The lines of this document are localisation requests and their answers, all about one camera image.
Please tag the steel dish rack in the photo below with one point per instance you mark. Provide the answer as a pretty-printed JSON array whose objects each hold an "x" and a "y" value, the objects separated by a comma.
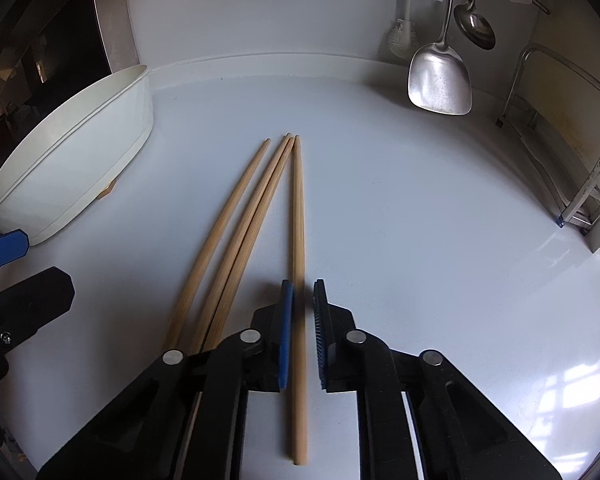
[{"x": 577, "y": 219}]

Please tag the steel spatula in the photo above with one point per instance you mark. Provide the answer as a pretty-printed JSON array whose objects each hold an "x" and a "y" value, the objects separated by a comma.
[{"x": 440, "y": 80}]

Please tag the steel ladle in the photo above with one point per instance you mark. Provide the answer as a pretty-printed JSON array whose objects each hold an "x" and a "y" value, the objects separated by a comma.
[{"x": 477, "y": 27}]

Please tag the steel panel frame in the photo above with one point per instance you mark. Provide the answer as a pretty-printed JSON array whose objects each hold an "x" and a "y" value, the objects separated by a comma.
[{"x": 115, "y": 20}]

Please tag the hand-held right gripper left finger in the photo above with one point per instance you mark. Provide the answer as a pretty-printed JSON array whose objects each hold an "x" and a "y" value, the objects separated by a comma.
[{"x": 286, "y": 332}]

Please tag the small wooden piece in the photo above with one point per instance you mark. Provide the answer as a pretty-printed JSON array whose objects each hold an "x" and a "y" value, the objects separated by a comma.
[{"x": 108, "y": 188}]

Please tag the white dish brush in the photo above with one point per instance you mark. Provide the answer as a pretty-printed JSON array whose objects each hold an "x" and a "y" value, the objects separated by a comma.
[{"x": 402, "y": 35}]

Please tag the long wooden chopstick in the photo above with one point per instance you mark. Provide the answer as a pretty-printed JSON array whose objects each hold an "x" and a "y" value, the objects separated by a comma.
[
  {"x": 208, "y": 260},
  {"x": 229, "y": 260},
  {"x": 240, "y": 260},
  {"x": 298, "y": 220}
]

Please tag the dark glass panel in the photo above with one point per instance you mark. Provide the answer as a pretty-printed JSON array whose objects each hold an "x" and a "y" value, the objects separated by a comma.
[{"x": 40, "y": 60}]

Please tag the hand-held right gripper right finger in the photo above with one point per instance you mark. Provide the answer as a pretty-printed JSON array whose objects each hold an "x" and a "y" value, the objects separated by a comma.
[{"x": 320, "y": 332}]

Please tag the white plastic bowl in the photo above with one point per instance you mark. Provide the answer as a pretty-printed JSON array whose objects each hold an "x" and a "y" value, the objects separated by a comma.
[{"x": 80, "y": 160}]

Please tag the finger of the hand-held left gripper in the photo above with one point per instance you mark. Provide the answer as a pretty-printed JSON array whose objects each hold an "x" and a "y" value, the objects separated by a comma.
[
  {"x": 2, "y": 252},
  {"x": 40, "y": 295}
]

